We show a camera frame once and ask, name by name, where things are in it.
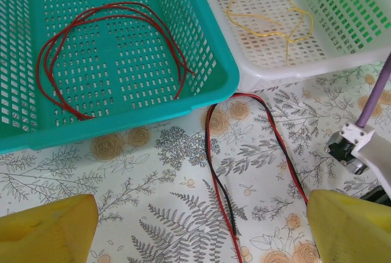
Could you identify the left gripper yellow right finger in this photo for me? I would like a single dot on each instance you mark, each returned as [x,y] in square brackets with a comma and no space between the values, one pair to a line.
[351,235]

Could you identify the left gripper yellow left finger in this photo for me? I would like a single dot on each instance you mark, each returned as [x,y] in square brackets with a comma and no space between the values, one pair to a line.
[46,232]

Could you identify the floral tablecloth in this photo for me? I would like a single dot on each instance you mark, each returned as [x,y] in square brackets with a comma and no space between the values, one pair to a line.
[152,183]

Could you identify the white plastic basket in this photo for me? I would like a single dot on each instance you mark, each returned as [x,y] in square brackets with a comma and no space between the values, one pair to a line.
[336,61]

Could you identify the teal plastic basket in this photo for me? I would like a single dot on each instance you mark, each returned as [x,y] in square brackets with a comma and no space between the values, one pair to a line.
[214,70]

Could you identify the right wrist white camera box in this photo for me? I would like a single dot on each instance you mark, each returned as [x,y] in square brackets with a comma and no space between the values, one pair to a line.
[357,136]

